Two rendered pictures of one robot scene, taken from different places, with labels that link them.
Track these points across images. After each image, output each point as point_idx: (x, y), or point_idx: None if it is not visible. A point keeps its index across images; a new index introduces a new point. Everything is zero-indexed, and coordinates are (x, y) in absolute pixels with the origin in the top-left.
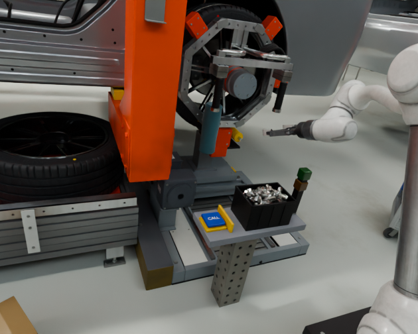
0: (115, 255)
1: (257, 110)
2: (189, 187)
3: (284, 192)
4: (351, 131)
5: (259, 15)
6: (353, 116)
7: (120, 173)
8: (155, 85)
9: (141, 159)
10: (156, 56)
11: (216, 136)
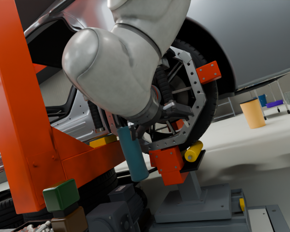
0: None
1: (194, 116)
2: (103, 223)
3: None
4: (72, 52)
5: (197, 36)
6: (135, 24)
7: (91, 208)
8: (2, 125)
9: (15, 190)
10: None
11: (136, 159)
